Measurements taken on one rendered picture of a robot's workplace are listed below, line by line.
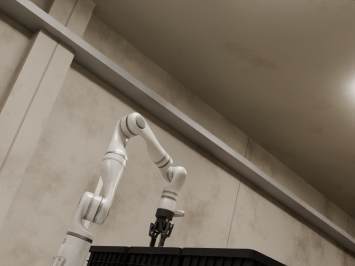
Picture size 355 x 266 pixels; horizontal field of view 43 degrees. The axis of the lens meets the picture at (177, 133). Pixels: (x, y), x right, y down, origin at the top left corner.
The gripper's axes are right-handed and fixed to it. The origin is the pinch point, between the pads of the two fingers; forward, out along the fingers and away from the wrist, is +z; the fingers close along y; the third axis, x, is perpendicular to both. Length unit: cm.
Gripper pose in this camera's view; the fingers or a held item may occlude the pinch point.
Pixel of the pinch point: (156, 243)
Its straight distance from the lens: 192.0
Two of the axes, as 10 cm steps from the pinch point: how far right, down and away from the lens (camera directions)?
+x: 7.4, 4.4, 5.1
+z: -2.4, 8.8, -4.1
